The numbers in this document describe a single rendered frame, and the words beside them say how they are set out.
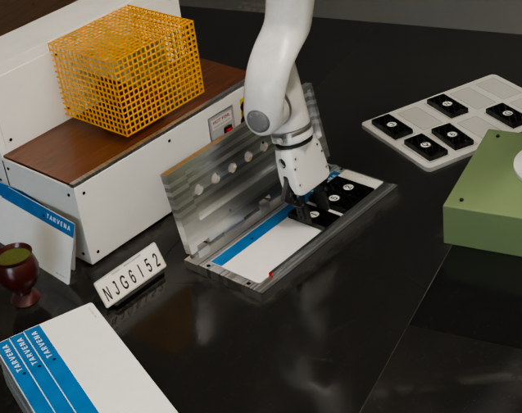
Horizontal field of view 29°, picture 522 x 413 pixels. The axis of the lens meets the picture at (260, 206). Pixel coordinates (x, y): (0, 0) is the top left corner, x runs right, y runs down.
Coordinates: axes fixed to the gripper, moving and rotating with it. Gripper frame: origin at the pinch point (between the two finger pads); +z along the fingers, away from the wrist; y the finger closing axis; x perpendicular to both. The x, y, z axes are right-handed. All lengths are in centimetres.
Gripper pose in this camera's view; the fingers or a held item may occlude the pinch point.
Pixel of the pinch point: (312, 207)
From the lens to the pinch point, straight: 208.6
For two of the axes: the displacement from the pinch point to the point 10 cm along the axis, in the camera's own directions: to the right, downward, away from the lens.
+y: 6.5, -4.7, 5.9
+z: 2.7, 8.8, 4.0
